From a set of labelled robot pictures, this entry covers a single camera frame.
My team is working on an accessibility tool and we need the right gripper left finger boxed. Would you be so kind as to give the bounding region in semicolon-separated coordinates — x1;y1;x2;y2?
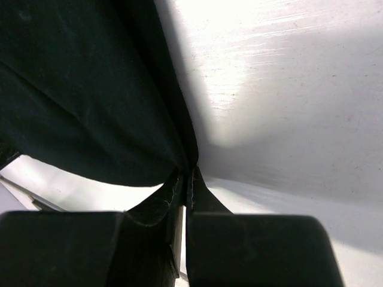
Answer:
0;170;184;287

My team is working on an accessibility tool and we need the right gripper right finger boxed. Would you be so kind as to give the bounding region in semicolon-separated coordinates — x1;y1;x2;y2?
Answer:
186;169;344;286

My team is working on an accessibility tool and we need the black t-shirt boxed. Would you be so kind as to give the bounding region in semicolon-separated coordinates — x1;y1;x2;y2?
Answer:
0;0;200;188

